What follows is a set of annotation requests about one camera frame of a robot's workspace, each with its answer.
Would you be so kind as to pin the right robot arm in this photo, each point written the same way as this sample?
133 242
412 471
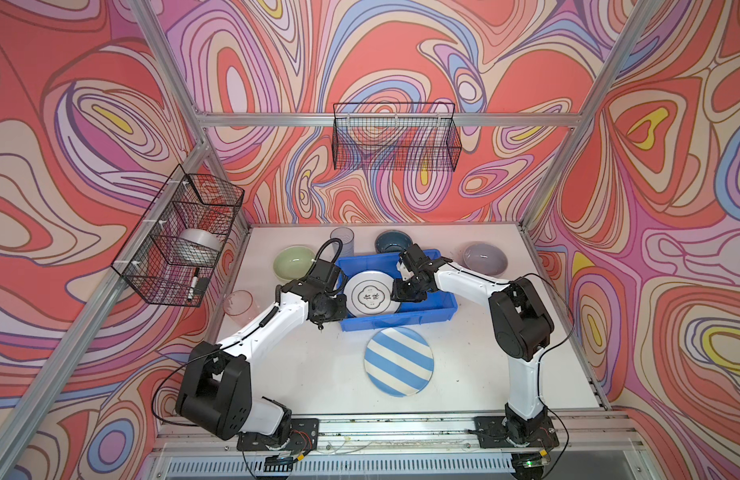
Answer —
522 327

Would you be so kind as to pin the black wire basket wall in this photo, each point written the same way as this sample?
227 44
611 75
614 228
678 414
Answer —
171 257
395 136

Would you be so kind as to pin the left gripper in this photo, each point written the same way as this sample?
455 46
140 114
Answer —
341 312

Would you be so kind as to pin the dark teal bowl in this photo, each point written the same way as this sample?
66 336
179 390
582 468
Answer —
392 241

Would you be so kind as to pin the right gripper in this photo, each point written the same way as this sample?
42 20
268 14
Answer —
398 294

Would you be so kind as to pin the light green bowl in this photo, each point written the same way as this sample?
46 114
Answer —
293 262

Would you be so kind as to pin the white tape roll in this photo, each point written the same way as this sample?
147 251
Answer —
198 247

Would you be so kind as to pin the black marker pen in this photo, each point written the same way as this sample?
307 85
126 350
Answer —
192 292

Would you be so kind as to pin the blue white striped plate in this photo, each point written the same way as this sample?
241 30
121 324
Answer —
399 362

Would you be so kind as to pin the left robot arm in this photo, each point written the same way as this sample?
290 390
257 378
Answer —
217 392

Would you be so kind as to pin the clear grey plastic cup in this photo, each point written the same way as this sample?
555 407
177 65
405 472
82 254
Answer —
347 237

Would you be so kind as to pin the black wire basket left wall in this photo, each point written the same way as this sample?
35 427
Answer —
171 257

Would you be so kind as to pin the blue plastic bin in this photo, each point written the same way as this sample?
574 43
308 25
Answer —
439 306

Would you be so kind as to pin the lilac grey bowl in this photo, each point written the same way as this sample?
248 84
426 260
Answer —
485 258

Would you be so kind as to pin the black wire basket back wall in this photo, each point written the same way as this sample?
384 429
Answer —
395 136

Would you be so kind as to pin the white plate green motif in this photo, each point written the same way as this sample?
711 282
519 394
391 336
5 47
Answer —
369 293

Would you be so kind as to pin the clear pink plastic cup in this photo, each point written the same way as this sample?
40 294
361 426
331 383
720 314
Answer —
240 304

